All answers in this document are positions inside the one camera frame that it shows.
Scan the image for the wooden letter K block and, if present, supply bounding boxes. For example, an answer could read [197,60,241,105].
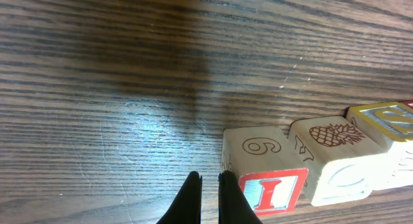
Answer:
[288,116,390,207]

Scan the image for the red letter I block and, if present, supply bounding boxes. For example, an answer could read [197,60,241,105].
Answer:
[221,126,308,216]

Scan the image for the wooden ladybug block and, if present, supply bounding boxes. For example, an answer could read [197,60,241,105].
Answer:
[346,101,412,190]

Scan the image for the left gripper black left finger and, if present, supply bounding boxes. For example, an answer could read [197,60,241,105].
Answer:
[157,171,203,224]

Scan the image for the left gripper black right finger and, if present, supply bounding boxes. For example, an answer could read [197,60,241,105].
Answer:
[219,170,262,224]

